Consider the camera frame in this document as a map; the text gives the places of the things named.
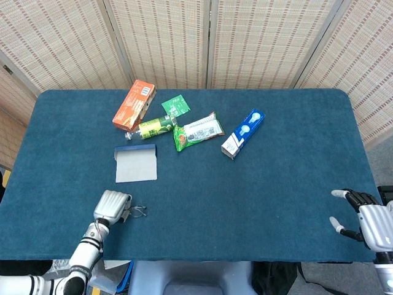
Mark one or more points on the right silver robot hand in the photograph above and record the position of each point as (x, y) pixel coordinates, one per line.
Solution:
(377, 225)

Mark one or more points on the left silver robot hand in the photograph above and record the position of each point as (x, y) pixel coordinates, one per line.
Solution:
(112, 204)

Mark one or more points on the thin-framed eyeglasses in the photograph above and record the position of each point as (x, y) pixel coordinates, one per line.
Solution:
(139, 212)

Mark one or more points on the blue glasses case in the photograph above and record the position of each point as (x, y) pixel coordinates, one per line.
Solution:
(136, 167)

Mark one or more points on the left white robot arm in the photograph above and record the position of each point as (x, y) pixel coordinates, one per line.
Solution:
(86, 255)

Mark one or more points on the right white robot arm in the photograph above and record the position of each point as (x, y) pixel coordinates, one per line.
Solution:
(385, 273)

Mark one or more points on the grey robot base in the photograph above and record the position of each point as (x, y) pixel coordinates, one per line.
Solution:
(190, 276)

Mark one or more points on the black plastic tray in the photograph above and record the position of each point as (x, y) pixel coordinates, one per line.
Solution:
(385, 192)

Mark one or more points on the orange carton box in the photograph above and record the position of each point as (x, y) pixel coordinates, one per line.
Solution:
(132, 104)

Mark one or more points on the blue light bulb box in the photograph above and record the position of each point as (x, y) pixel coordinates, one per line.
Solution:
(242, 133)

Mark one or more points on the white paper sheet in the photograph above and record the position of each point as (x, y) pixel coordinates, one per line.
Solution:
(118, 264)

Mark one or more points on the clear plastic bag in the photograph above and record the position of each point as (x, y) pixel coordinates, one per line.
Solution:
(106, 281)

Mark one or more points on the green tea bottle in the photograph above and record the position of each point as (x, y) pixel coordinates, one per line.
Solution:
(153, 127)

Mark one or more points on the green snack bag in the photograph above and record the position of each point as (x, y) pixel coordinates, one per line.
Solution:
(196, 132)

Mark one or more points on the black bag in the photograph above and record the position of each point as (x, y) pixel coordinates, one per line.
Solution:
(273, 276)

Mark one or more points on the small green sachet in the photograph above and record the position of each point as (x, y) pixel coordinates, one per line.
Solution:
(175, 105)

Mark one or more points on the blue table cloth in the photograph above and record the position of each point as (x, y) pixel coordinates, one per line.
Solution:
(245, 199)

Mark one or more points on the woven bamboo folding screen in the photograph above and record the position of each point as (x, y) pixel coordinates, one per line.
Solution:
(165, 40)

